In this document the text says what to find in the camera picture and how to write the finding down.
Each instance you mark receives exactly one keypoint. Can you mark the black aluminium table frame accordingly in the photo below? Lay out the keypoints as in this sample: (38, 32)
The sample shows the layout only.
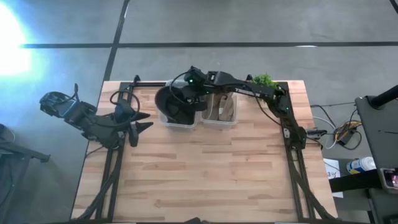
(298, 180)

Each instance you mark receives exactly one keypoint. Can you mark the clear plastic bin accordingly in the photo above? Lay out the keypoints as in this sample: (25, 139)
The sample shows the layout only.
(219, 124)
(178, 126)

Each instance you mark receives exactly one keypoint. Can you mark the black power adapter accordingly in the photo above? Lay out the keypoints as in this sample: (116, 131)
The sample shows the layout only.
(315, 133)

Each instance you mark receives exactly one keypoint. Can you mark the white and blue can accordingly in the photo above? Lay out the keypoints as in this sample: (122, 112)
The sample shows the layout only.
(360, 165)

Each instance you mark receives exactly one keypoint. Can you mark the black pole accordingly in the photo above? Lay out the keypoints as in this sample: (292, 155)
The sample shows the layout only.
(384, 97)

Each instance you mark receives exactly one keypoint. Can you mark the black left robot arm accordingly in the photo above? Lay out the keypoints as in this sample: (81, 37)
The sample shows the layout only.
(90, 119)

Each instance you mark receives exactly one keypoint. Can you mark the white paper sheet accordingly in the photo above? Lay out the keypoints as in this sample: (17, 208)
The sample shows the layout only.
(332, 171)

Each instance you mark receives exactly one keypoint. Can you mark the small green plant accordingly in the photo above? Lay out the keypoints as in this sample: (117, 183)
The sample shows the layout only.
(264, 80)

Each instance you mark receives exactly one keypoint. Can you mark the grey stand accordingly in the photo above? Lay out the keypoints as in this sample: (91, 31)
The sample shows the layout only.
(15, 152)

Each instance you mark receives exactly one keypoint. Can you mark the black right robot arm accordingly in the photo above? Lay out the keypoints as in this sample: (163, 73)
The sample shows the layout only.
(236, 84)

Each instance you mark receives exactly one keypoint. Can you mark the grey cart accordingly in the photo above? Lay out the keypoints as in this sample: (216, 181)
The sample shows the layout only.
(377, 137)

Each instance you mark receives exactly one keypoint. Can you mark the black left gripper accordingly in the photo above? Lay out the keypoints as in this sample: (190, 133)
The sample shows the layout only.
(126, 119)

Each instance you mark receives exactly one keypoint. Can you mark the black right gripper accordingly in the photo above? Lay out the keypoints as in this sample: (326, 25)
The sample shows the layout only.
(196, 97)

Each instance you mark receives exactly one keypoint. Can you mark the dark olive cap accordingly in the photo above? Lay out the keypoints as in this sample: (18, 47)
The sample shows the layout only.
(168, 102)

